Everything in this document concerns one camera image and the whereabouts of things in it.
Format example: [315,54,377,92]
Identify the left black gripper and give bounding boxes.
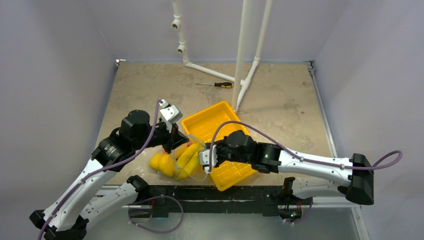
[133,120,189,154]

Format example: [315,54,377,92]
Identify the clear zip top bag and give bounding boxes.
[148,134,209,182]

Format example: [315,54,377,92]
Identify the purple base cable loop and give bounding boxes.
[127,195,185,235]

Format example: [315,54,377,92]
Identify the black yellow screwdriver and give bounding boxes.
[196,82,233,88]

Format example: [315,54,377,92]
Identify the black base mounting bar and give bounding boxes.
[133,185,313,220]

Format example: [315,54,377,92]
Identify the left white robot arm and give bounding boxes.
[29,105,189,240]

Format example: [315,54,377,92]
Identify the yellow plastic tray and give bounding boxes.
[180,100,259,192]

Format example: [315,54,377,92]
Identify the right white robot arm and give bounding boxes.
[207,130,374,206]

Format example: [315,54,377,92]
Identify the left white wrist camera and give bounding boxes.
[159,99,183,133]

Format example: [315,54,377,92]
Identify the white pvc pipe frame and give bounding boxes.
[171,0,273,112]

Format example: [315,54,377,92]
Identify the yellow banana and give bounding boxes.
[173,142,204,181]

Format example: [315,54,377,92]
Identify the aluminium rail frame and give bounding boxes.
[114,58,371,240]

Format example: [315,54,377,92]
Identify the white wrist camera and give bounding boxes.
[198,145,217,174]
[159,99,183,133]

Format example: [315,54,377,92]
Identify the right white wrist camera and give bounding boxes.
[198,145,217,174]

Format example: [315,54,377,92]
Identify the yellow lemon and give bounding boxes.
[149,152,176,177]

